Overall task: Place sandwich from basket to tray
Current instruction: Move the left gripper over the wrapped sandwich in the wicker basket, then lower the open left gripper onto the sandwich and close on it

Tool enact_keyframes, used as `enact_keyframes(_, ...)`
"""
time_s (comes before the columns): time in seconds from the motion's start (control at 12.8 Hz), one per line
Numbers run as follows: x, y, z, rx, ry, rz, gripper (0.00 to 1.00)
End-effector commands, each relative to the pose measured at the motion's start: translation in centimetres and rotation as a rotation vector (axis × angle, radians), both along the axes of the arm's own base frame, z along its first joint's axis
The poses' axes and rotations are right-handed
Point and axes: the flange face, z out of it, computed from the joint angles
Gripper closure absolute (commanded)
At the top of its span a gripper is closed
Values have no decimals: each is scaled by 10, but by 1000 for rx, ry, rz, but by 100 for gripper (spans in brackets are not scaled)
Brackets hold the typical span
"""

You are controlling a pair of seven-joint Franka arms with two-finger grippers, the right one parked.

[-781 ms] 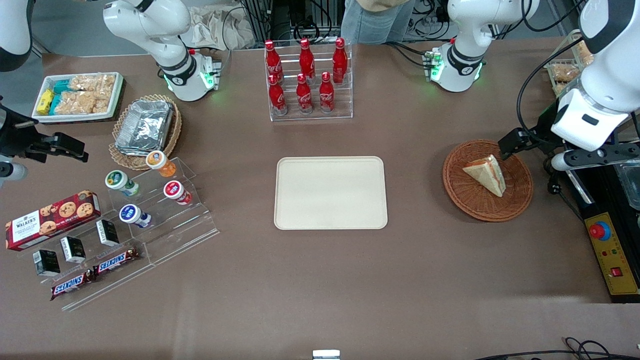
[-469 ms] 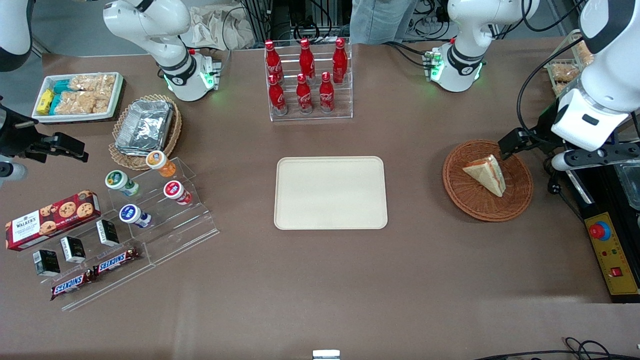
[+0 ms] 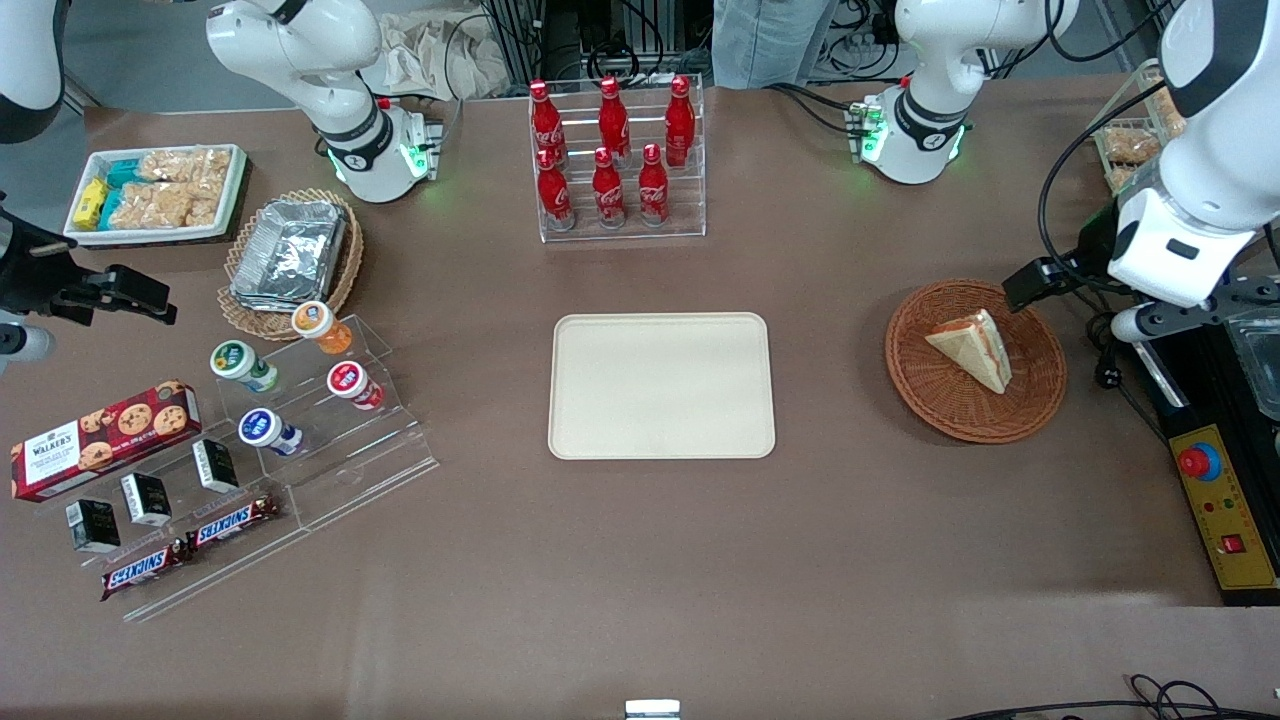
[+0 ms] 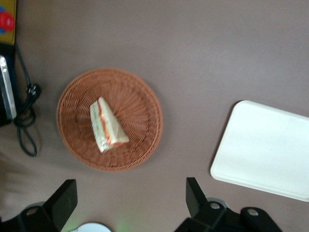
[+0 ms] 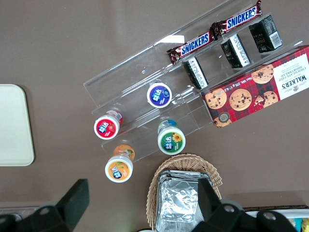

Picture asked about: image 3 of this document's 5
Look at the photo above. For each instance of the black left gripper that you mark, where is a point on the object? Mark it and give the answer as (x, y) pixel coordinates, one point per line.
(1091, 247)

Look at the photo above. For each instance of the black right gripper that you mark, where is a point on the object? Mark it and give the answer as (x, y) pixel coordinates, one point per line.
(28, 272)

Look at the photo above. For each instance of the triangular sandwich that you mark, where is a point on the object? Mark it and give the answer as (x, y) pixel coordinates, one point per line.
(975, 350)

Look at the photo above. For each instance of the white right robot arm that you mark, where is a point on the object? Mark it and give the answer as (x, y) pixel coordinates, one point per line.
(300, 50)

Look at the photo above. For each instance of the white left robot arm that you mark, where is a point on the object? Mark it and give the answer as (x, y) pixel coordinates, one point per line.
(935, 110)

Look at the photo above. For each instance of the oval light wicker basket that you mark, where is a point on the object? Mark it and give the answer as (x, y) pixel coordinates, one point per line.
(245, 320)

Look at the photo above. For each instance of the round brown wicker basket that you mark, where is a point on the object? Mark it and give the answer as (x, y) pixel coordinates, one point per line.
(940, 400)

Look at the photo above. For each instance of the beige plastic tray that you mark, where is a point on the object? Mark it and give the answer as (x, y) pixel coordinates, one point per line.
(640, 385)

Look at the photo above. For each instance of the puffed rice snack bag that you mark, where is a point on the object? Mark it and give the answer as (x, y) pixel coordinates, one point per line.
(185, 165)
(1130, 145)
(165, 205)
(1122, 178)
(1165, 105)

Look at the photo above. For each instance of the teal snack packet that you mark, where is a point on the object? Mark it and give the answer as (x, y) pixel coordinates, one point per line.
(110, 208)
(123, 174)

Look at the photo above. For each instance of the green lid yogurt cup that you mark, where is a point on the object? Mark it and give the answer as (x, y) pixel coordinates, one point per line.
(240, 362)

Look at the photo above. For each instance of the yellow snack packet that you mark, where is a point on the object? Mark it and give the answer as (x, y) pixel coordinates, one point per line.
(90, 203)

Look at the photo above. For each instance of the white rectangular dish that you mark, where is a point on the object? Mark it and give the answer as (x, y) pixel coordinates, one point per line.
(232, 195)

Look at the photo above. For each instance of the stacked aluminium foil containers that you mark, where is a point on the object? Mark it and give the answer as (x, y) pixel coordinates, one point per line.
(290, 255)

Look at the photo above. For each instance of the red Walkers cookie box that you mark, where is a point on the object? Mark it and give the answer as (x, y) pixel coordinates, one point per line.
(100, 440)

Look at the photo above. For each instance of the orange lid yogurt cup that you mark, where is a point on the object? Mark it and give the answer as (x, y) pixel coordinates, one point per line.
(320, 325)

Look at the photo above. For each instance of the blue lid yogurt cup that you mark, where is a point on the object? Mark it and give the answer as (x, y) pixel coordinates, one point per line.
(265, 430)

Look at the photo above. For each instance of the small black box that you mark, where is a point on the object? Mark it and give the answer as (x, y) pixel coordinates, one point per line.
(93, 525)
(216, 465)
(146, 500)

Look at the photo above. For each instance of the black machine housing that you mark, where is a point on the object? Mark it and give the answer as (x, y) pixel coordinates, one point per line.
(1200, 400)

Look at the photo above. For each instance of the red lid yogurt cup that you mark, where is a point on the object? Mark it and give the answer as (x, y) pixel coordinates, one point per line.
(352, 383)

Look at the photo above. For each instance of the clear plastic container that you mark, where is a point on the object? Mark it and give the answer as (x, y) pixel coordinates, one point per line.
(1258, 365)

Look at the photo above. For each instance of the Snickers chocolate bar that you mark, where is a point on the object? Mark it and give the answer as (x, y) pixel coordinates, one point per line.
(232, 522)
(140, 570)

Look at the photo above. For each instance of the red emergency stop button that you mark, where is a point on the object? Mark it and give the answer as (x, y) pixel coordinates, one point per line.
(1198, 462)

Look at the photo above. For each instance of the clear acrylic cup riser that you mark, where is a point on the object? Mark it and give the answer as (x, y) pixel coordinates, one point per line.
(380, 450)

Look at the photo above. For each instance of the clear acrylic snack riser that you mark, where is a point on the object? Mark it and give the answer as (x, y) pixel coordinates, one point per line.
(220, 570)

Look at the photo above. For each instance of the yellow control box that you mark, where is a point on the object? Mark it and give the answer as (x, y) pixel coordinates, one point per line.
(1225, 510)

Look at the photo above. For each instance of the blue jeans legs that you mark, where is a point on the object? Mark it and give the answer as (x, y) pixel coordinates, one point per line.
(770, 40)

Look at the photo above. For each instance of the clear acrylic bottle rack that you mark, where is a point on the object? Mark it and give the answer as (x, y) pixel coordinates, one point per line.
(690, 200)

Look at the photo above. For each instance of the beige cloth bag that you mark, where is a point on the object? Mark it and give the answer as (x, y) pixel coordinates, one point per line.
(430, 55)

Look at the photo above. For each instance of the red cola bottle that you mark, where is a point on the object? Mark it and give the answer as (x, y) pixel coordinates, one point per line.
(555, 195)
(680, 125)
(608, 195)
(653, 190)
(613, 120)
(546, 125)

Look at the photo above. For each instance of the black equipment rack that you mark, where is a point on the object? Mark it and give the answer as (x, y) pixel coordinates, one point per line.
(560, 40)

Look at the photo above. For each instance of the red rocker switch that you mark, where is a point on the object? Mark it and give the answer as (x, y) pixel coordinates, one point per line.
(1232, 545)

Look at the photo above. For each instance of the small white metal bracket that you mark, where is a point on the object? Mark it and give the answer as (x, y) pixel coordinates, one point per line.
(652, 710)

